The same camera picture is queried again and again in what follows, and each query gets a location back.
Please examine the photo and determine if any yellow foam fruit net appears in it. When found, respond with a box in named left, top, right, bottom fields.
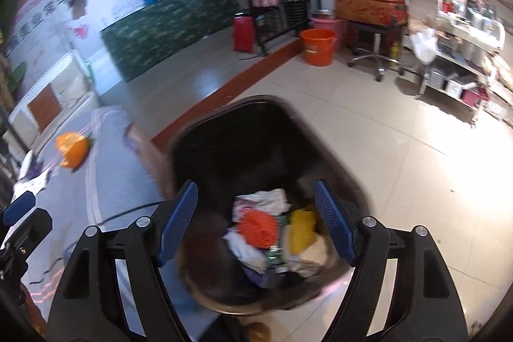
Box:
left=289, top=209, right=316, bottom=255

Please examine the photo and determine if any white face mask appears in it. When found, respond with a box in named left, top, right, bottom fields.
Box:
left=223, top=228, right=269, bottom=274

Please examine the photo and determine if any knotted white plastic bag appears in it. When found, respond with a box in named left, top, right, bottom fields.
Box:
left=232, top=188, right=291, bottom=223

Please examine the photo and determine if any orange foam fruit net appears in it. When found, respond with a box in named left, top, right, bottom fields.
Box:
left=237, top=209, right=279, bottom=249

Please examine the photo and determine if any white paper wrapper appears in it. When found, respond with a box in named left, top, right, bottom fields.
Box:
left=282, top=232, right=329, bottom=279

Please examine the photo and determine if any green white milk carton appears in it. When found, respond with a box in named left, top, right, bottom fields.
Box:
left=268, top=245, right=286, bottom=268

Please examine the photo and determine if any purple plastic bag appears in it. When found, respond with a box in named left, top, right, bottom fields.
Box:
left=242, top=266, right=276, bottom=289

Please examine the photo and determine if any black trash bin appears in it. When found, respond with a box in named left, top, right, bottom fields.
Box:
left=169, top=96, right=371, bottom=316

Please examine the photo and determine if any left hand with gold nails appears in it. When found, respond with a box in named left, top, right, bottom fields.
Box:
left=20, top=284, right=47, bottom=336

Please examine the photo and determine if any orange peel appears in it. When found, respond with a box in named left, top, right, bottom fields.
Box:
left=56, top=132, right=94, bottom=169

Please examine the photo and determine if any grey striped bed sheet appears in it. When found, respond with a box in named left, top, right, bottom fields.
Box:
left=1, top=106, right=224, bottom=341

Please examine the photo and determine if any orange cushion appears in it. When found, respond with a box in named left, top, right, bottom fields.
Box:
left=28, top=85, right=63, bottom=133

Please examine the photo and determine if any white wicker swing sofa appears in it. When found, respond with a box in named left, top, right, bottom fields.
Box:
left=3, top=50, right=100, bottom=154

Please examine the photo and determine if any green floral covered counter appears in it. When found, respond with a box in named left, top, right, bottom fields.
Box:
left=100, top=0, right=238, bottom=81

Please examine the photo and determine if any swivel stool chrome base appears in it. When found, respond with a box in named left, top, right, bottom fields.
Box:
left=347, top=21, right=404, bottom=82

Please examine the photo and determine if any red box on floor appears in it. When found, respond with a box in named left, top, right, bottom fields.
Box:
left=233, top=15, right=255, bottom=54

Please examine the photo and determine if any white cosmetics trolley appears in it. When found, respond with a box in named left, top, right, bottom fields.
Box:
left=409, top=0, right=505, bottom=125

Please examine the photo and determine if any orange plastic bucket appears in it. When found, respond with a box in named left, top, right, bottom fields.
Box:
left=300, top=29, right=337, bottom=67

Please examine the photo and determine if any pink basin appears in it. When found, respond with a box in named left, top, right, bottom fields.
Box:
left=309, top=10, right=345, bottom=51

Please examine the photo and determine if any orange patterned suitcase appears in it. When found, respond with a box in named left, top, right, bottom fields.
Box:
left=335, top=0, right=408, bottom=27

